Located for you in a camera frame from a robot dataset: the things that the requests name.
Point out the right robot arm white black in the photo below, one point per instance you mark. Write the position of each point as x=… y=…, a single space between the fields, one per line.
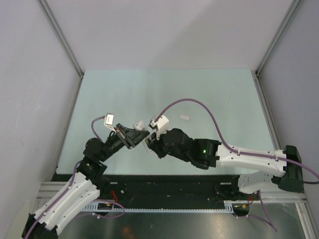
x=277 y=167

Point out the right aluminium frame post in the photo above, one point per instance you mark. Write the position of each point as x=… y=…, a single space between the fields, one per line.
x=280 y=32

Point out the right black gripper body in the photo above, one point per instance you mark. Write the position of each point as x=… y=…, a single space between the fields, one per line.
x=161 y=149

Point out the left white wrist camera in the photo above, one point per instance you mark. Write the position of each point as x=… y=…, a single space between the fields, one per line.
x=108 y=121

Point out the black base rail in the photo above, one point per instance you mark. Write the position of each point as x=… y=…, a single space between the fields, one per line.
x=174 y=192

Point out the white remote control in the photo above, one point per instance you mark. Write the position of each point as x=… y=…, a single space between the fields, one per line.
x=141 y=127

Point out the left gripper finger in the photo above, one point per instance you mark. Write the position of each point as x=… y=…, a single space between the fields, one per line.
x=126 y=131
x=138 y=138

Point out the aluminium frame post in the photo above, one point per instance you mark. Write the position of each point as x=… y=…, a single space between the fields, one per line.
x=280 y=32
x=48 y=13

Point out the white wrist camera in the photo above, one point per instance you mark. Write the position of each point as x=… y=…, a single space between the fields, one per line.
x=108 y=121
x=159 y=124

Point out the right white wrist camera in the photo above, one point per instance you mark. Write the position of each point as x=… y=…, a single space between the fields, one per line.
x=159 y=124

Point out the white battery compartment cover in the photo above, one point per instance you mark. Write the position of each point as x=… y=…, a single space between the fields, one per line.
x=184 y=117

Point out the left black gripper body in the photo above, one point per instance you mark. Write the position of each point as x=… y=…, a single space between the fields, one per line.
x=124 y=136

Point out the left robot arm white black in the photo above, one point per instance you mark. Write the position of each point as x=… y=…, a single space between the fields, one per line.
x=85 y=185

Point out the left aluminium frame post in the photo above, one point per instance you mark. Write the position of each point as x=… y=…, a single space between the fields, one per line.
x=48 y=13

